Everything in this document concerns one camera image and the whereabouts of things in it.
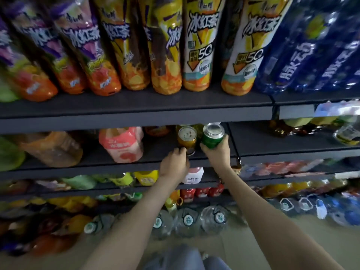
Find person's right hand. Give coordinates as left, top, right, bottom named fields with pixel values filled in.
left=201, top=135, right=233, bottom=171

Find person's left hand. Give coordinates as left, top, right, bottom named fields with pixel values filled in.
left=159, top=148, right=190, bottom=186

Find white squat drink bottle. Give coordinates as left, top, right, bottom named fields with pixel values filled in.
left=183, top=167, right=205, bottom=186

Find small green drink can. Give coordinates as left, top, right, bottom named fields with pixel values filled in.
left=201, top=122, right=226, bottom=150

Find group of large water bottles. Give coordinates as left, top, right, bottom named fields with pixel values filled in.
left=84, top=195, right=330, bottom=241

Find pink squat drink bottle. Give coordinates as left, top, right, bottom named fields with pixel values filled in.
left=98, top=127, right=145, bottom=164

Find dark grey metal shelf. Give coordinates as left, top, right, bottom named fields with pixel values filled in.
left=0, top=87, right=360, bottom=214

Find brown tea bottle yellow label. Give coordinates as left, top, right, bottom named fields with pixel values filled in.
left=269, top=119, right=299, bottom=137

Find orange squat drink bottle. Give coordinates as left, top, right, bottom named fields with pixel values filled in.
left=16, top=131, right=84, bottom=169

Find row of dark blue sports bottles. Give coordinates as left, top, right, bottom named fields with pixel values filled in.
left=253, top=0, right=360, bottom=95

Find purple label fruit drink bottle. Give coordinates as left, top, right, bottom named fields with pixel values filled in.
left=3, top=0, right=89, bottom=95
left=0, top=14, right=59, bottom=103

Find person's left forearm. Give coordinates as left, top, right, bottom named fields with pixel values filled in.
left=81, top=180, right=183, bottom=270

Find person's right forearm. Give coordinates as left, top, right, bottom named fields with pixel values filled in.
left=216, top=163, right=344, bottom=270

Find person's grey trousers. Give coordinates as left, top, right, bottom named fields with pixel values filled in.
left=142, top=244, right=233, bottom=270

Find gold lid metal tin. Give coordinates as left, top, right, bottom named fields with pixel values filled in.
left=177, top=125, right=199, bottom=158

